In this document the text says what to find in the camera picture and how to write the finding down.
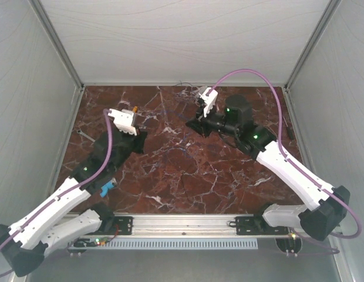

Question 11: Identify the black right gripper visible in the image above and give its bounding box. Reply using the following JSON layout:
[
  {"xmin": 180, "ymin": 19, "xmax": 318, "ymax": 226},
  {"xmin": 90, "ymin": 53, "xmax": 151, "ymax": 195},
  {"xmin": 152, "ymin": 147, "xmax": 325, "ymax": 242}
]
[{"xmin": 186, "ymin": 100, "xmax": 238, "ymax": 138}]

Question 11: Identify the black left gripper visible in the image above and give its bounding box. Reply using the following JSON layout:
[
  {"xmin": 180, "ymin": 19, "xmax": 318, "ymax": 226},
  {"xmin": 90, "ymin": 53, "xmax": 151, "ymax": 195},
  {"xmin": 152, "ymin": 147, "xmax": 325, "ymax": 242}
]
[{"xmin": 112, "ymin": 125, "xmax": 149, "ymax": 173}]

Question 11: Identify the blue wire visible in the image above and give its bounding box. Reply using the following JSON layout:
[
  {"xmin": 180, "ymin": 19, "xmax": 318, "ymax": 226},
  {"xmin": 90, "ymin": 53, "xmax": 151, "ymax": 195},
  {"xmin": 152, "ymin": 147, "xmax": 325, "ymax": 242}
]
[{"xmin": 158, "ymin": 108, "xmax": 200, "ymax": 156}]

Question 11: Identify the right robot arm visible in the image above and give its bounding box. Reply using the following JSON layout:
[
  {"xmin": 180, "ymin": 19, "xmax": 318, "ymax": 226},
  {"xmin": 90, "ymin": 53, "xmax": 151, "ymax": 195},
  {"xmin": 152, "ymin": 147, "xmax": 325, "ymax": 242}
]
[{"xmin": 186, "ymin": 92, "xmax": 350, "ymax": 241}]

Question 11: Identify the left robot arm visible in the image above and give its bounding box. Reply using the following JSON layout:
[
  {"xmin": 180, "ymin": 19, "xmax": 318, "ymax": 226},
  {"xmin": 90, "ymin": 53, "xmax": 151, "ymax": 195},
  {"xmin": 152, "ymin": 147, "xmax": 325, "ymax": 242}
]
[{"xmin": 0, "ymin": 129, "xmax": 147, "ymax": 277}]

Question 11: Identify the silver ratchet wrench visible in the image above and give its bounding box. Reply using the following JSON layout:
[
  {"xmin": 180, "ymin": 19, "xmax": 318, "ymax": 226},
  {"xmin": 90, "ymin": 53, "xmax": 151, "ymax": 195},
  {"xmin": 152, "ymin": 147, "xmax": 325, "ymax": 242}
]
[{"xmin": 77, "ymin": 130, "xmax": 95, "ymax": 142}]

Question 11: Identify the small black screwdriver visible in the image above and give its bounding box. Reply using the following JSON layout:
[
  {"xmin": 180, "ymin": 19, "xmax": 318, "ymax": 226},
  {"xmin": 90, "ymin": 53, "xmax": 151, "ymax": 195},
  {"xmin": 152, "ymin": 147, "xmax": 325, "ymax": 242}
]
[{"xmin": 283, "ymin": 117, "xmax": 294, "ymax": 140}]

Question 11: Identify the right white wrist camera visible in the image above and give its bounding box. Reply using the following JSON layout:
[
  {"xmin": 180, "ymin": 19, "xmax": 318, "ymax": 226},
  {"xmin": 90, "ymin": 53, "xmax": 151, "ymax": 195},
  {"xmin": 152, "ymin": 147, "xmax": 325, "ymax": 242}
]
[{"xmin": 198, "ymin": 86, "xmax": 218, "ymax": 118}]

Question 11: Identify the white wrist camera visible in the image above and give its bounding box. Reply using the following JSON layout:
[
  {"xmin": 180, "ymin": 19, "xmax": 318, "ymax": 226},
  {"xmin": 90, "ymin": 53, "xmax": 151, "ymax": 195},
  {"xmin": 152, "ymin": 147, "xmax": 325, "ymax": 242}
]
[
  {"xmin": 198, "ymin": 86, "xmax": 218, "ymax": 118},
  {"xmin": 108, "ymin": 109, "xmax": 140, "ymax": 136}
]

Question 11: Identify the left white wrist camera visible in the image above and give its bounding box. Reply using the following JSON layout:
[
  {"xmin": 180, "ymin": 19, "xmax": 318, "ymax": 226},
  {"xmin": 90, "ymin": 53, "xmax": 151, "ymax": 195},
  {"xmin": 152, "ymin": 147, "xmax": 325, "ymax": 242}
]
[{"xmin": 108, "ymin": 109, "xmax": 140, "ymax": 136}]

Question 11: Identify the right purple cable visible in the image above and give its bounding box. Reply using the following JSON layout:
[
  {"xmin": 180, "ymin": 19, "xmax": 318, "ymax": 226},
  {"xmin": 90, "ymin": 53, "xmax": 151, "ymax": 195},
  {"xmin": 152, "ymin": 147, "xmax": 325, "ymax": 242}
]
[{"xmin": 210, "ymin": 69, "xmax": 363, "ymax": 255}]

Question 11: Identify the white wire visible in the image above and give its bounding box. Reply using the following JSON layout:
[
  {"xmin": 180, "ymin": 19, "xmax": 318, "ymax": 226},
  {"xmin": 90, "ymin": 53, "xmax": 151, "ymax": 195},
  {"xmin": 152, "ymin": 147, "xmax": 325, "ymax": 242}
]
[{"xmin": 173, "ymin": 81, "xmax": 200, "ymax": 89}]

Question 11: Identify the grey slotted cable duct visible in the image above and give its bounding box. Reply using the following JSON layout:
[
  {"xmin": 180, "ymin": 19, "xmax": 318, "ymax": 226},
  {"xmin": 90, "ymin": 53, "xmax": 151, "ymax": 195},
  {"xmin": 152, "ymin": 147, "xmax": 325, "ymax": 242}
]
[{"xmin": 69, "ymin": 237, "xmax": 258, "ymax": 251}]

